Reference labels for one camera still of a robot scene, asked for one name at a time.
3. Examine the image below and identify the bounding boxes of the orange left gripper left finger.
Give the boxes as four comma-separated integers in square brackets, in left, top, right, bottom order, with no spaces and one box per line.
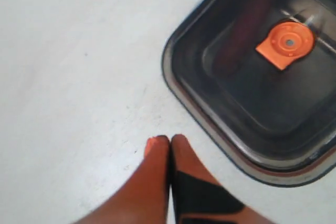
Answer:
[78,135,170,223]

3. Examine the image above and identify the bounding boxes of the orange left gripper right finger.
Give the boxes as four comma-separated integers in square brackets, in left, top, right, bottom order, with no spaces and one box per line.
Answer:
[171,134,265,223]

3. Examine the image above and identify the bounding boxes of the dark transparent lid orange seal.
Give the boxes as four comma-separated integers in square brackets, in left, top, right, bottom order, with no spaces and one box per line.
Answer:
[162,0,335,175]

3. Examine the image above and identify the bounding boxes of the steel two-compartment lunch box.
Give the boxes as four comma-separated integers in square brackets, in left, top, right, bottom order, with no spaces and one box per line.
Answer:
[246,155,336,188]

